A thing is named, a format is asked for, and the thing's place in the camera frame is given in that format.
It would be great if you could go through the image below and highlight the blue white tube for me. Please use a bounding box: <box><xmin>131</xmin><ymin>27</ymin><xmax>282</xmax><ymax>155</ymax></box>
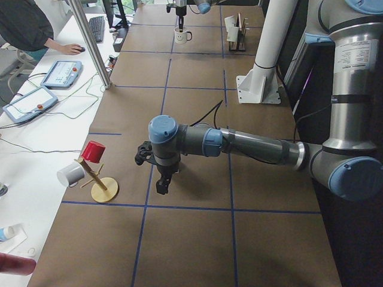
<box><xmin>0</xmin><ymin>226</ymin><xmax>15</xmax><ymax>242</ymax></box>

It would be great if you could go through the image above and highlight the upper teach pendant tablet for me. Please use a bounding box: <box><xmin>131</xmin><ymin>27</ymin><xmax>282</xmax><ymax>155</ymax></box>
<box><xmin>41</xmin><ymin>60</ymin><xmax>83</xmax><ymax>90</ymax></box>

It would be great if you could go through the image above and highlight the white cup in rack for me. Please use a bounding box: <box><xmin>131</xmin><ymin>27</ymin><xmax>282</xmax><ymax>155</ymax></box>
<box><xmin>226</xmin><ymin>26</ymin><xmax>239</xmax><ymax>42</ymax></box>
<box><xmin>224</xmin><ymin>16</ymin><xmax>236</xmax><ymax>30</ymax></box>

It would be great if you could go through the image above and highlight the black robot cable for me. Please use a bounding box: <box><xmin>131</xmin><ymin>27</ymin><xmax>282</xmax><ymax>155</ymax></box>
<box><xmin>190</xmin><ymin>100</ymin><xmax>224</xmax><ymax>128</ymax></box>

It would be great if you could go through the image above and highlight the black keyboard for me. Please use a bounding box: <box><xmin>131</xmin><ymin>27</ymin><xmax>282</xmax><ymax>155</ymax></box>
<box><xmin>89</xmin><ymin>16</ymin><xmax>105</xmax><ymax>43</ymax></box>

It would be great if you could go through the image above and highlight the black dish rack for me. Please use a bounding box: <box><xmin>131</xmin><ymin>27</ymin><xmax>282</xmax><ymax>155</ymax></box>
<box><xmin>228</xmin><ymin>13</ymin><xmax>248</xmax><ymax>51</ymax></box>

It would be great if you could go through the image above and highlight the aluminium frame post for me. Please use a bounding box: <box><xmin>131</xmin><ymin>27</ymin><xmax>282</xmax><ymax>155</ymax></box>
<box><xmin>68</xmin><ymin>0</ymin><xmax>112</xmax><ymax>90</ymax></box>

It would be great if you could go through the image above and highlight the red cup on stand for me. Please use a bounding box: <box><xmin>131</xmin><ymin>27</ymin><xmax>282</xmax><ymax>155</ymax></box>
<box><xmin>81</xmin><ymin>141</ymin><xmax>106</xmax><ymax>163</ymax></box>

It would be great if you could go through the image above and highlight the person in dark shirt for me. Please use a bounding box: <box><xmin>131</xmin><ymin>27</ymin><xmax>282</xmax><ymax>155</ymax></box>
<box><xmin>1</xmin><ymin>1</ymin><xmax>65</xmax><ymax>53</ymax></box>

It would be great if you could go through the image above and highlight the person's hand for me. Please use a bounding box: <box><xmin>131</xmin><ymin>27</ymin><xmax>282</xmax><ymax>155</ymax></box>
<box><xmin>59</xmin><ymin>44</ymin><xmax>81</xmax><ymax>55</ymax></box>

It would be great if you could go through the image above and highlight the white smiley face mug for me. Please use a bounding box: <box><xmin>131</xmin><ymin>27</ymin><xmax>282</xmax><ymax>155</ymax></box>
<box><xmin>174</xmin><ymin>28</ymin><xmax>193</xmax><ymax>44</ymax></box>

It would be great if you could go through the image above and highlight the teach pendant tablet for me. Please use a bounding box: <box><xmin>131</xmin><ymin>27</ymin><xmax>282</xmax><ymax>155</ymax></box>
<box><xmin>2</xmin><ymin>87</ymin><xmax>58</xmax><ymax>123</ymax></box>
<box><xmin>41</xmin><ymin>60</ymin><xmax>83</xmax><ymax>90</ymax></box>

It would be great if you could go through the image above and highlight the white cup on stand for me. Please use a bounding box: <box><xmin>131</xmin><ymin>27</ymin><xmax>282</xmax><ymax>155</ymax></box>
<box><xmin>56</xmin><ymin>161</ymin><xmax>86</xmax><ymax>187</ymax></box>

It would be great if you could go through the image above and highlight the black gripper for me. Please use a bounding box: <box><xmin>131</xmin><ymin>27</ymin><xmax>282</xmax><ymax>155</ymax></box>
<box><xmin>155</xmin><ymin>158</ymin><xmax>181</xmax><ymax>195</ymax></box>
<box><xmin>175</xmin><ymin>0</ymin><xmax>187</xmax><ymax>32</ymax></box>

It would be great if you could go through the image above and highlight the white pole with base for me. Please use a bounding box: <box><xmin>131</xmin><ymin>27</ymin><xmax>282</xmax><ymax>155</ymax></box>
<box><xmin>236</xmin><ymin>0</ymin><xmax>297</xmax><ymax>104</ymax></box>

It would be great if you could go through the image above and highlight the wooden cup tree stand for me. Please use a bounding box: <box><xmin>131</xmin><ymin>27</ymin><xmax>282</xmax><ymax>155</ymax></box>
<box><xmin>75</xmin><ymin>157</ymin><xmax>119</xmax><ymax>203</ymax></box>

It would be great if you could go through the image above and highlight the dark red cylinder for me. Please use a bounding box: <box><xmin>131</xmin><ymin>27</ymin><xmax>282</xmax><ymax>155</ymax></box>
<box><xmin>1</xmin><ymin>253</ymin><xmax>37</xmax><ymax>276</ymax></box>

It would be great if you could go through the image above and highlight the lower teach pendant tablet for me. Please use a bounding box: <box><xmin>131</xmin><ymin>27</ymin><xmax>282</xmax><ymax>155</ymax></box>
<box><xmin>2</xmin><ymin>87</ymin><xmax>58</xmax><ymax>123</ymax></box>

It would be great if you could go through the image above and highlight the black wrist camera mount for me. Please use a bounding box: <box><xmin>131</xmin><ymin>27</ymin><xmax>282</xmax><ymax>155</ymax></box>
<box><xmin>135</xmin><ymin>141</ymin><xmax>156</xmax><ymax>166</ymax></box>

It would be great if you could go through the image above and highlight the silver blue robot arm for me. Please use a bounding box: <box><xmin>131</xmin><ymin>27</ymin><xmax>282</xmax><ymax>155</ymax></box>
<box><xmin>146</xmin><ymin>1</ymin><xmax>382</xmax><ymax>201</ymax></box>
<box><xmin>167</xmin><ymin>0</ymin><xmax>223</xmax><ymax>32</ymax></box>

